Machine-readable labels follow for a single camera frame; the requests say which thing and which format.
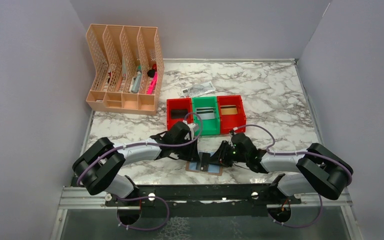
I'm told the black card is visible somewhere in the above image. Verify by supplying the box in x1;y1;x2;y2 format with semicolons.
195;152;211;172
170;108;189;119

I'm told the tan leather card holder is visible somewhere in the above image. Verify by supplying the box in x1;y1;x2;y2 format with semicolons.
185;151;223;176

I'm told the silver card from holder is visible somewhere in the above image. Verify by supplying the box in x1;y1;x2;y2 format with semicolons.
196;110;216;120

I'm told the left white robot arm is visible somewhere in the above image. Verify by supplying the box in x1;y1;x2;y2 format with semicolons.
72;120;199;198

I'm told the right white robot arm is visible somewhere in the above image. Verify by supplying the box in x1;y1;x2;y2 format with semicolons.
209;132;354;200

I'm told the gold card with stripe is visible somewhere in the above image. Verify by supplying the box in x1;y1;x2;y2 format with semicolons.
220;105;238;116

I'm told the left red plastic bin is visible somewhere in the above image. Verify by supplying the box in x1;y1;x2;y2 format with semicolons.
166;98;193;130

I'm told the red plastic bin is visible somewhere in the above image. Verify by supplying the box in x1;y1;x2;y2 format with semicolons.
216;95;247;135
166;98;193;130

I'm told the green plastic bin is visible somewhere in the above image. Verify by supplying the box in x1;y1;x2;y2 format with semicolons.
192;96;221;136

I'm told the right red plastic bin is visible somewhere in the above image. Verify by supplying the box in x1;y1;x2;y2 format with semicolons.
216;95;247;135

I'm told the clear protractor ruler packet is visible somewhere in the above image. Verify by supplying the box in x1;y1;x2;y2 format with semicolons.
180;81;216;98

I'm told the pink highlighter pen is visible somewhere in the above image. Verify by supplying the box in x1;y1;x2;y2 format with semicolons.
146;72;158;95

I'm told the grey green marker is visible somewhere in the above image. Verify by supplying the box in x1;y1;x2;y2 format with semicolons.
129;65;143;94

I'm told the black binder clip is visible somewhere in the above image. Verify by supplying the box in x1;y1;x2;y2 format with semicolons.
147;63;158;79

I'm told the peach plastic file organizer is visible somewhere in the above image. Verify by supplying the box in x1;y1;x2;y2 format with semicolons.
86;24;165;115

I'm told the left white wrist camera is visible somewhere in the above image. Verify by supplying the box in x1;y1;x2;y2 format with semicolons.
187;123;200;134

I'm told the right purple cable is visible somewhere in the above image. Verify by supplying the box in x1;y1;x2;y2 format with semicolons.
230;124;354;229

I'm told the purple cable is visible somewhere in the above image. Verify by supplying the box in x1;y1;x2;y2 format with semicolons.
230;124;354;229
76;112;203;232

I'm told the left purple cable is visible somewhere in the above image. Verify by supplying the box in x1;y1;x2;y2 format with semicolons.
76;112;203;232

